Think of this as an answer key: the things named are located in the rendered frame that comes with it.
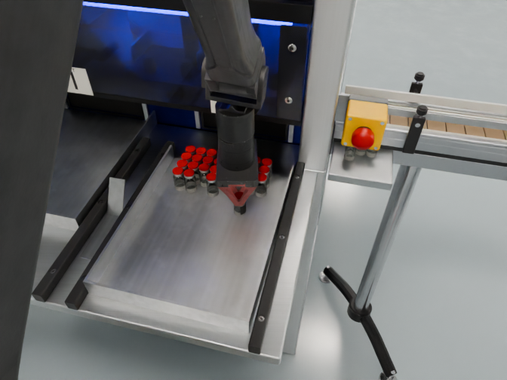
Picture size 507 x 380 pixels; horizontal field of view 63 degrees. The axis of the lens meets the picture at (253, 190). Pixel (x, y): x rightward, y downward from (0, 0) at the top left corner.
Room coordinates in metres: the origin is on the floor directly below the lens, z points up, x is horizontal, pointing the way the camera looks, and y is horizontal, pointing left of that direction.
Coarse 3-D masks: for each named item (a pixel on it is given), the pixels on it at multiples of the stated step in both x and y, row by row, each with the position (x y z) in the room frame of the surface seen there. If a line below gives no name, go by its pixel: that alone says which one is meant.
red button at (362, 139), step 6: (354, 132) 0.60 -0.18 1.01; (360, 132) 0.58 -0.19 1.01; (366, 132) 0.58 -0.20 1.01; (372, 132) 0.59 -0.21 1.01; (354, 138) 0.58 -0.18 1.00; (360, 138) 0.58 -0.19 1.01; (366, 138) 0.58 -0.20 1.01; (372, 138) 0.58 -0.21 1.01; (354, 144) 0.58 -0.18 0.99; (360, 144) 0.58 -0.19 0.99; (366, 144) 0.57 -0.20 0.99; (372, 144) 0.58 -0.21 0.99
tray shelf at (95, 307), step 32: (160, 128) 0.78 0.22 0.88; (288, 160) 0.66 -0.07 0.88; (128, 192) 0.57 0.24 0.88; (288, 256) 0.41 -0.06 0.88; (32, 288) 0.35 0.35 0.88; (64, 288) 0.35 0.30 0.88; (288, 288) 0.35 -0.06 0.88; (128, 320) 0.30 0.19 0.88; (160, 320) 0.30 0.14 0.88; (192, 320) 0.30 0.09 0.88; (288, 320) 0.30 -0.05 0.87
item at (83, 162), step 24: (72, 120) 0.81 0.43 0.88; (96, 120) 0.81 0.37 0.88; (120, 120) 0.81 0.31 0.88; (72, 144) 0.72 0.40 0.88; (96, 144) 0.72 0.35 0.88; (120, 144) 0.72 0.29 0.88; (72, 168) 0.64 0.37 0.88; (96, 168) 0.64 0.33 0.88; (120, 168) 0.62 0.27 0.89; (72, 192) 0.57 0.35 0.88; (96, 192) 0.54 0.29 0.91; (48, 216) 0.48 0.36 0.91; (72, 216) 0.47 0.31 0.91
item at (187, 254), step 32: (160, 192) 0.57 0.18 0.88; (128, 224) 0.47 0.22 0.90; (160, 224) 0.48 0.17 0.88; (192, 224) 0.48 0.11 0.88; (224, 224) 0.48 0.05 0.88; (256, 224) 0.48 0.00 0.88; (128, 256) 0.41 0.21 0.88; (160, 256) 0.41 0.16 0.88; (192, 256) 0.41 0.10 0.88; (224, 256) 0.41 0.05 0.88; (256, 256) 0.41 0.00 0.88; (96, 288) 0.34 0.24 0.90; (128, 288) 0.35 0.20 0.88; (160, 288) 0.35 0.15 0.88; (192, 288) 0.35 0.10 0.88; (224, 288) 0.35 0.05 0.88; (256, 288) 0.33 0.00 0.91; (224, 320) 0.29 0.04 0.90
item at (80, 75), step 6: (72, 72) 0.75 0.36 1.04; (78, 72) 0.74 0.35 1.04; (84, 72) 0.74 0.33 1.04; (78, 78) 0.75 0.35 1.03; (84, 78) 0.74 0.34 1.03; (72, 84) 0.75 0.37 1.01; (78, 84) 0.75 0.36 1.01; (84, 84) 0.74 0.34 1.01; (90, 84) 0.74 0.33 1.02; (72, 90) 0.75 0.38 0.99; (78, 90) 0.75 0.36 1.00; (84, 90) 0.74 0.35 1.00; (90, 90) 0.74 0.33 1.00
